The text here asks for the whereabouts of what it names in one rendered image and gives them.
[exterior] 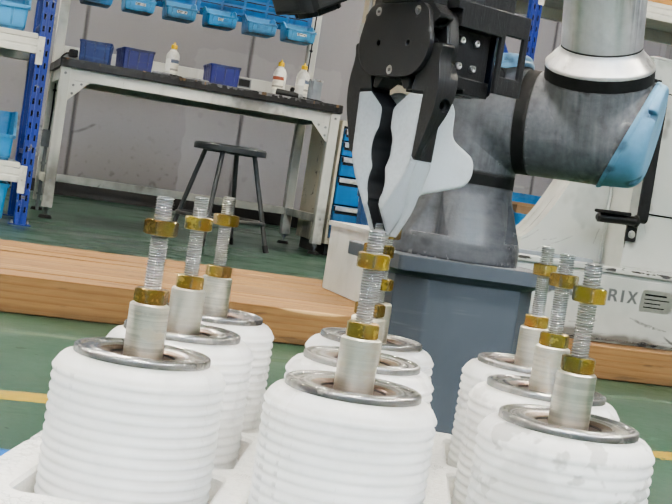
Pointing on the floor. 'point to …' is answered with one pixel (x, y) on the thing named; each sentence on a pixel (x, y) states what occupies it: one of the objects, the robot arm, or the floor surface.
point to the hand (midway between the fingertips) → (377, 213)
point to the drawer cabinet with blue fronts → (342, 167)
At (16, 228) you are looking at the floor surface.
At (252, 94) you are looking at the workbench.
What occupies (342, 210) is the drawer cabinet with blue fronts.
